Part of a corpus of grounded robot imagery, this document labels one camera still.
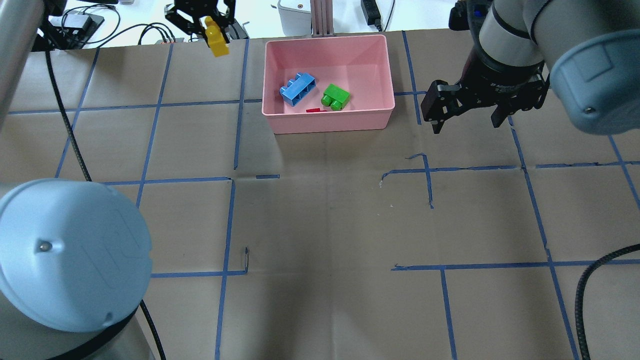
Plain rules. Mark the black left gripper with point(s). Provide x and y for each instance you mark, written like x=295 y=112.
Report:
x=191 y=11

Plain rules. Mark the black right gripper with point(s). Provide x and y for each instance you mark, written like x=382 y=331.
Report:
x=501 y=80

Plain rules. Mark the blue toy block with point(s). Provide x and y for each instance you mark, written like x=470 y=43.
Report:
x=297 y=88

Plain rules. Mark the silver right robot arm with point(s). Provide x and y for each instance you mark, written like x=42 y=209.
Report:
x=586 y=51

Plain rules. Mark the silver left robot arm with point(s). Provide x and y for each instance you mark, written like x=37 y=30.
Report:
x=75 y=265

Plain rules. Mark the white device box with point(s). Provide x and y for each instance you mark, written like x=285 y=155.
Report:
x=295 y=17

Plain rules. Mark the pink plastic box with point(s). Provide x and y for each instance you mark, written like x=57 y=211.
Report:
x=359 y=64

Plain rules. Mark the yellow toy block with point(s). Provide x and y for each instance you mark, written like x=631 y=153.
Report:
x=215 y=38

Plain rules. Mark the green toy block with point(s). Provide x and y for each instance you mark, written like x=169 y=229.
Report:
x=335 y=97

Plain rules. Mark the black power strip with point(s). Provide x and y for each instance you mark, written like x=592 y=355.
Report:
x=371 y=13

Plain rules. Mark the aluminium frame post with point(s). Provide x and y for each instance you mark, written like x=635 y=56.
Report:
x=322 y=21

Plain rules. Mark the black adapter with cables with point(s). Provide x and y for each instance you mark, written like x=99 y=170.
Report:
x=76 y=28

